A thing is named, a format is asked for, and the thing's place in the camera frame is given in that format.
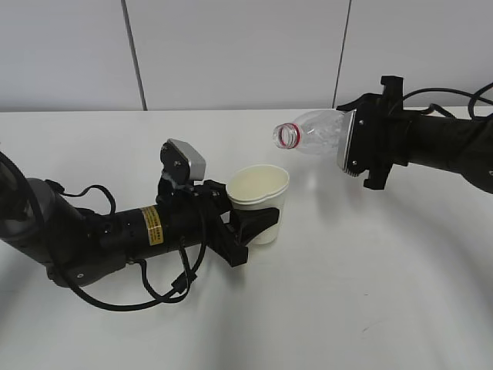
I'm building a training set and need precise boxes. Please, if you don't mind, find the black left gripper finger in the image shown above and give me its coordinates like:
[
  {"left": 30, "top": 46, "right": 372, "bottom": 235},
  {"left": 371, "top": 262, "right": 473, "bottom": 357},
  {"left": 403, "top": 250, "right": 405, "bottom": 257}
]
[{"left": 230, "top": 207, "right": 280, "bottom": 245}]

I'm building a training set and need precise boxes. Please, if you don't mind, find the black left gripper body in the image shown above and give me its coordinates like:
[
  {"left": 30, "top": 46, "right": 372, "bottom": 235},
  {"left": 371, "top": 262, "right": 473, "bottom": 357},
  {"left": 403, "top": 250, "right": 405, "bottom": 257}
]
[{"left": 156, "top": 173, "right": 248, "bottom": 267}]

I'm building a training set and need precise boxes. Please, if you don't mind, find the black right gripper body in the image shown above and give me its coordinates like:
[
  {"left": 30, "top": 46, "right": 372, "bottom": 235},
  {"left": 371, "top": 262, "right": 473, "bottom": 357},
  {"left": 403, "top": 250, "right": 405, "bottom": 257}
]
[{"left": 337, "top": 76, "right": 404, "bottom": 190}]

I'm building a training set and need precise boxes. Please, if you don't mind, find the white paper cup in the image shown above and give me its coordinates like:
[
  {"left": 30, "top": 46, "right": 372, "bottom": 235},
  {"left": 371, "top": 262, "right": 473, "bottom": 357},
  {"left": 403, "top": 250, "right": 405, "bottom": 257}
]
[{"left": 226, "top": 164, "right": 290, "bottom": 245}]

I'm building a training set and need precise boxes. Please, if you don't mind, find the Nongfu Spring water bottle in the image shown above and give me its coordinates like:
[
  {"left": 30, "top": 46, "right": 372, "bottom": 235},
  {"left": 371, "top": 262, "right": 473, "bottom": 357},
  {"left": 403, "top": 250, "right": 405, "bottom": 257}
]
[{"left": 273, "top": 109, "right": 353, "bottom": 156}]

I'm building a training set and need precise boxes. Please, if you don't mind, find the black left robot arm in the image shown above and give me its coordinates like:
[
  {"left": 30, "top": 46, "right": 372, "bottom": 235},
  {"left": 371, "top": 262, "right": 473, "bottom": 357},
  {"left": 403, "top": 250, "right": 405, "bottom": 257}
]
[{"left": 1, "top": 151, "right": 280, "bottom": 287}]

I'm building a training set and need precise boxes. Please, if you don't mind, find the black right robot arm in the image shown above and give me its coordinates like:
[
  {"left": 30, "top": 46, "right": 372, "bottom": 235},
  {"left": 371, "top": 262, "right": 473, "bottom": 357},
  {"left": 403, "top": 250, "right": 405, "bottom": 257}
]
[{"left": 337, "top": 76, "right": 492, "bottom": 193}]

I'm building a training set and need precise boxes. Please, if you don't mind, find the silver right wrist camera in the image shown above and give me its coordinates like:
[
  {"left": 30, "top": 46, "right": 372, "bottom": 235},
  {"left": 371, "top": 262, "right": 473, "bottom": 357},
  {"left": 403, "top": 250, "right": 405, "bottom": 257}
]
[{"left": 337, "top": 109, "right": 357, "bottom": 177}]

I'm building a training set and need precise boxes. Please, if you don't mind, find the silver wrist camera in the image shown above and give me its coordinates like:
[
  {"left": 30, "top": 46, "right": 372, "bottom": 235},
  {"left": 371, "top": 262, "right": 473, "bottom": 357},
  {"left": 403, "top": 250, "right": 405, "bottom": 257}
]
[
  {"left": 160, "top": 139, "right": 206, "bottom": 185},
  {"left": 337, "top": 109, "right": 357, "bottom": 177}
]

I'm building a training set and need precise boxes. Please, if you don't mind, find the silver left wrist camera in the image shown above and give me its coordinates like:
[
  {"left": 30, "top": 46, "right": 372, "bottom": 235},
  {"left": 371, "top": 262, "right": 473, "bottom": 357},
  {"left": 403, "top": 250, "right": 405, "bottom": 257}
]
[{"left": 160, "top": 139, "right": 206, "bottom": 185}]

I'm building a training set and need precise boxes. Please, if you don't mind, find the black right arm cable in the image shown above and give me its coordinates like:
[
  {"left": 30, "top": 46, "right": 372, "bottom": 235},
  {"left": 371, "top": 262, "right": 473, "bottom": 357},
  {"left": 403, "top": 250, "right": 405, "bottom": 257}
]
[{"left": 400, "top": 81, "right": 493, "bottom": 123}]

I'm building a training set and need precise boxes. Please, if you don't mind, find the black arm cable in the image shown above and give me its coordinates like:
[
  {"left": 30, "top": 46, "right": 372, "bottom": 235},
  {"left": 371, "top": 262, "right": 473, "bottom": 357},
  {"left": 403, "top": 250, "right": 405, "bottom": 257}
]
[
  {"left": 45, "top": 179, "right": 211, "bottom": 311},
  {"left": 400, "top": 81, "right": 493, "bottom": 123}
]

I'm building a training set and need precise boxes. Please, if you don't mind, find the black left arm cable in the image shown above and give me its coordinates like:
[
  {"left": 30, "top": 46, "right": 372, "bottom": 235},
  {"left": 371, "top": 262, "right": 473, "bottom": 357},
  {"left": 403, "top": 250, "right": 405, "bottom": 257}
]
[{"left": 45, "top": 179, "right": 211, "bottom": 311}]

